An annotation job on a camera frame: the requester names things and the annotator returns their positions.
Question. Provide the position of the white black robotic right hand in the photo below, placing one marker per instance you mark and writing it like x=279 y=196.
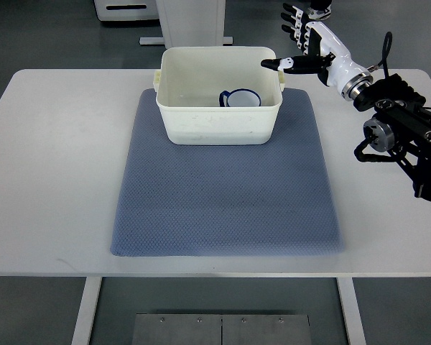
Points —
x=323 y=54

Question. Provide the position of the blue enamel cup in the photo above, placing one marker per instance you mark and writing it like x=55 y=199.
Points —
x=241 y=97

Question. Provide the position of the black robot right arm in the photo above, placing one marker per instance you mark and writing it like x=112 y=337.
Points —
x=400 y=129

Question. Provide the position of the cream plastic box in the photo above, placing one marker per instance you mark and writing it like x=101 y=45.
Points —
x=188 y=86

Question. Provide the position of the white sneaker left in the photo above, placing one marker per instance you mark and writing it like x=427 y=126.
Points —
x=319 y=10

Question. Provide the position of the white pillar stand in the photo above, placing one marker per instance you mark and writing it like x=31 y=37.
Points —
x=190 y=23

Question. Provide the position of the blue textured mat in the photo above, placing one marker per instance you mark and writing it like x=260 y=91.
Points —
x=272 y=199

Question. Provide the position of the white cabinet with slot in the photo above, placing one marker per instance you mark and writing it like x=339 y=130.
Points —
x=125 y=10

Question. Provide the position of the white table leg right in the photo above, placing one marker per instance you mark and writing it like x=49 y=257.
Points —
x=351 y=312

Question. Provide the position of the white table leg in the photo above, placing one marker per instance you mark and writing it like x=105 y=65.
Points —
x=351 y=312
x=87 y=311

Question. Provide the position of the grey metal floor plate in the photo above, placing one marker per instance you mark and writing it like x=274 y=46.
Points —
x=221 y=329

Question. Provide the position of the white table leg left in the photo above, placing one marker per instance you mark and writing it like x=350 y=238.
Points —
x=87 y=311

